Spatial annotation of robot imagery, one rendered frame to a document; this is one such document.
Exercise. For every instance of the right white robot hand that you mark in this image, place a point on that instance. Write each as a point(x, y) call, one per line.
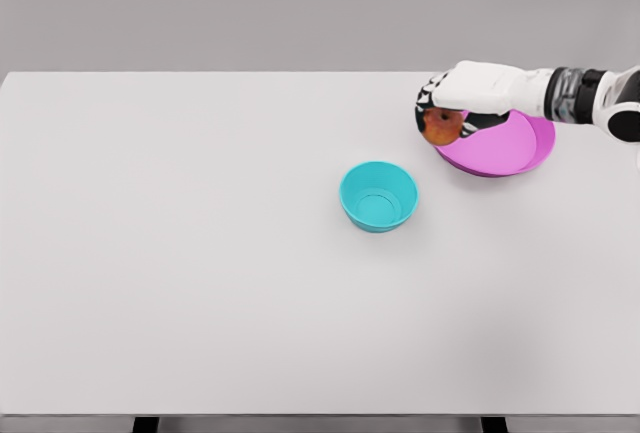
point(475, 88)

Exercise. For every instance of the red yellow apple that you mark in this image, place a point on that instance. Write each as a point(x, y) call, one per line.
point(442, 128)

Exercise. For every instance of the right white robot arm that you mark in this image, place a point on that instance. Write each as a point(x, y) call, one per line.
point(570, 94)

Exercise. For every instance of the pink plate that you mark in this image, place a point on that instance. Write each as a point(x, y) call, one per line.
point(495, 150)

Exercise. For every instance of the blue bowl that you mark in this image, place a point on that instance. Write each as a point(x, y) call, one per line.
point(378, 201)

